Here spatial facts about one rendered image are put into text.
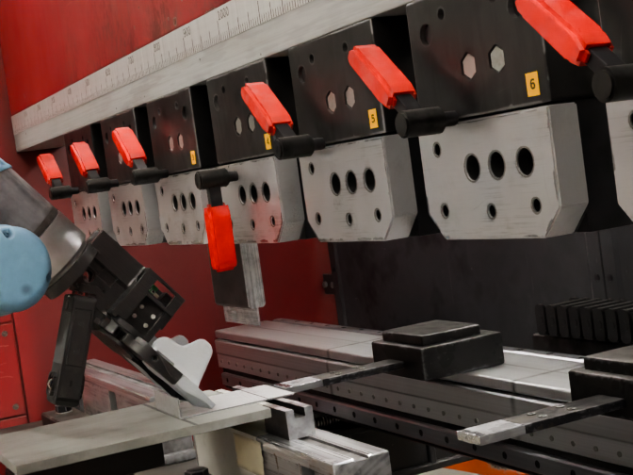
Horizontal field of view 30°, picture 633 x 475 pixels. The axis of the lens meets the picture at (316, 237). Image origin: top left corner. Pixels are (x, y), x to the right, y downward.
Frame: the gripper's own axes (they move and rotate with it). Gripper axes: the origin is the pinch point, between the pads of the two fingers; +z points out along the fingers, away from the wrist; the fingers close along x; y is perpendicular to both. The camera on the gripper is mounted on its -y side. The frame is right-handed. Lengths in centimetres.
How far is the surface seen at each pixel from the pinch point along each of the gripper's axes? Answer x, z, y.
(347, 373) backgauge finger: -1.6, 12.0, 13.7
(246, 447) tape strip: -3.5, 6.9, -0.2
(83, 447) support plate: -6.8, -8.2, -11.0
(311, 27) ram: -34.3, -23.9, 24.6
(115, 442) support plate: -8.0, -6.3, -8.8
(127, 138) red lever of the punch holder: 9.9, -22.2, 19.2
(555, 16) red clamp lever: -70, -22, 18
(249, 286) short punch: -4.4, -4.5, 12.7
